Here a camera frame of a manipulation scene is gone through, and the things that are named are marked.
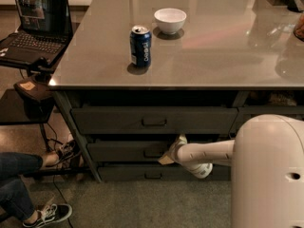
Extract black sneaker foot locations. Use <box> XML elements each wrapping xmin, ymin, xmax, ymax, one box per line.
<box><xmin>48</xmin><ymin>140</ymin><xmax>81</xmax><ymax>167</ymax></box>
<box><xmin>23</xmin><ymin>204</ymin><xmax>72</xmax><ymax>228</ymax></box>

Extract person legs in jeans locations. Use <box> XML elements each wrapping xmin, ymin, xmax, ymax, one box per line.
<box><xmin>0</xmin><ymin>152</ymin><xmax>59</xmax><ymax>227</ymax></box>

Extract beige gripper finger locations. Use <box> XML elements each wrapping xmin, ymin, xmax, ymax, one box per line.
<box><xmin>158</xmin><ymin>154</ymin><xmax>174</xmax><ymax>165</ymax></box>

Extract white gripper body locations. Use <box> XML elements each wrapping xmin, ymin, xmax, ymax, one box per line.
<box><xmin>169</xmin><ymin>134</ymin><xmax>213</xmax><ymax>179</ymax></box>

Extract blue pepsi soda can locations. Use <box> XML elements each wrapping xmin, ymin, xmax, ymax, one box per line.
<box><xmin>130</xmin><ymin>25</ymin><xmax>152</xmax><ymax>67</ymax></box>

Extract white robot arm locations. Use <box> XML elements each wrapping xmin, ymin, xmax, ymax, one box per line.
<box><xmin>159</xmin><ymin>114</ymin><xmax>304</xmax><ymax>228</ymax></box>

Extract black open laptop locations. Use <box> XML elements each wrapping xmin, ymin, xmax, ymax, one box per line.
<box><xmin>0</xmin><ymin>0</ymin><xmax>73</xmax><ymax>67</ymax></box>

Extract black floor cable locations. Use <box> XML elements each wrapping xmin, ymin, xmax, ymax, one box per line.
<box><xmin>44</xmin><ymin>123</ymin><xmax>78</xmax><ymax>228</ymax></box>

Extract white ceramic bowl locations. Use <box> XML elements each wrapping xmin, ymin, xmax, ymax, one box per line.
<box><xmin>154</xmin><ymin>8</ymin><xmax>187</xmax><ymax>34</ymax></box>

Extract black sneaker far foot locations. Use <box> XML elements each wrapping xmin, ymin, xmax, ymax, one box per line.
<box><xmin>48</xmin><ymin>140</ymin><xmax>81</xmax><ymax>167</ymax></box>

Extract brown object right edge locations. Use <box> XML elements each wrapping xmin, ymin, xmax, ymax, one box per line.
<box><xmin>294</xmin><ymin>13</ymin><xmax>304</xmax><ymax>41</ymax></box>

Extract black laptop stand table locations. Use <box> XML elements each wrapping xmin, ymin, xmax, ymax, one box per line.
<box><xmin>0</xmin><ymin>22</ymin><xmax>88</xmax><ymax>180</ymax></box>

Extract grey drawer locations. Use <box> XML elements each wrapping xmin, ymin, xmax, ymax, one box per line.
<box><xmin>71</xmin><ymin>106</ymin><xmax>238</xmax><ymax>134</ymax></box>
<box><xmin>97</xmin><ymin>164</ymin><xmax>232</xmax><ymax>182</ymax></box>
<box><xmin>87</xmin><ymin>141</ymin><xmax>171</xmax><ymax>162</ymax></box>
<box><xmin>231</xmin><ymin>105</ymin><xmax>304</xmax><ymax>133</ymax></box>

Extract black device with sticky note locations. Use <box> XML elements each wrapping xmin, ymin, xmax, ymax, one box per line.
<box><xmin>13</xmin><ymin>75</ymin><xmax>52</xmax><ymax>104</ymax></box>

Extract black sneaker near foot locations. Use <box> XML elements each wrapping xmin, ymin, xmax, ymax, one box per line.
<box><xmin>23</xmin><ymin>204</ymin><xmax>72</xmax><ymax>228</ymax></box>

